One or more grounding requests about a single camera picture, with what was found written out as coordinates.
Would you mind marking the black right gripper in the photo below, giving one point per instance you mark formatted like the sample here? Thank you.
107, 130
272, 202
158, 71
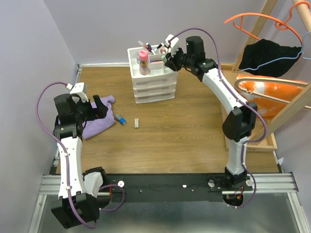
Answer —
171, 60

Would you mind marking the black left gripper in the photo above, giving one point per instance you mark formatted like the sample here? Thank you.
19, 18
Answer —
99, 112

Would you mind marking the green stapler remover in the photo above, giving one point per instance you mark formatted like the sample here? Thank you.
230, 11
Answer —
163, 58

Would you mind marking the orange pink highlighter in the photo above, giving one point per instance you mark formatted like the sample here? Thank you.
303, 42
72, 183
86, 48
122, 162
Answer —
156, 62

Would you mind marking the white eraser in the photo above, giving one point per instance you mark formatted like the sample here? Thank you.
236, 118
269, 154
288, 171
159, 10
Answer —
136, 123

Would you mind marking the white plastic drawer organizer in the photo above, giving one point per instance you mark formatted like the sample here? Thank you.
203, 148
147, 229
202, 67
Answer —
158, 85

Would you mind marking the blue cap white marker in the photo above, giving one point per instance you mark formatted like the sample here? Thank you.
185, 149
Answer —
150, 48

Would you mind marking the pink cap pencil tube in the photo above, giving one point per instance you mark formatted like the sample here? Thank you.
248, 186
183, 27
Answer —
143, 62

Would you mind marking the orange red pen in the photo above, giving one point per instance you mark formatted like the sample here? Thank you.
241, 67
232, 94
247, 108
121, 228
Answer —
144, 45

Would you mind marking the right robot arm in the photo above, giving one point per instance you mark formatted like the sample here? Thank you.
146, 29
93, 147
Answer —
241, 114

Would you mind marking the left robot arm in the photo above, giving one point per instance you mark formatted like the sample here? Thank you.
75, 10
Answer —
77, 198

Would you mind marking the purple cloth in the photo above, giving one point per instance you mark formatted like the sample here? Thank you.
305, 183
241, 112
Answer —
93, 128

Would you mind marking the wooden hanger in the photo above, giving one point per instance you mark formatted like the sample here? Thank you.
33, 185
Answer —
267, 88

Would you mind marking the black garment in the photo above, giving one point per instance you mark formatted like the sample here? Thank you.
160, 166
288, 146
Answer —
269, 55

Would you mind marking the orange white tie-dye garment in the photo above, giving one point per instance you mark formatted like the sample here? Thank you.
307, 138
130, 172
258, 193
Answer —
267, 109

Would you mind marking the orange plastic hanger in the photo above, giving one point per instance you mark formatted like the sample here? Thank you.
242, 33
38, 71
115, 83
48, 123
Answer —
262, 17

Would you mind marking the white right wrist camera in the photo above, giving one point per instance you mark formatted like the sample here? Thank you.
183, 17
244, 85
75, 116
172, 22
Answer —
172, 44

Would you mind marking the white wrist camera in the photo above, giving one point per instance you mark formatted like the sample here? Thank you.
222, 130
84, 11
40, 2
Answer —
172, 44
79, 89

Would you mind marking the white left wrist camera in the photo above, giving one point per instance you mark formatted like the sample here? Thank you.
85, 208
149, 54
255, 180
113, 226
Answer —
79, 89

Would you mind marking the wooden clothes rack frame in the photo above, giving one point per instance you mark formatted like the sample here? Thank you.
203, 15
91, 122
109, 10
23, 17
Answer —
267, 58

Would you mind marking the aluminium frame rail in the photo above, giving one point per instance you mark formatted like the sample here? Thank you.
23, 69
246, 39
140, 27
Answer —
198, 202

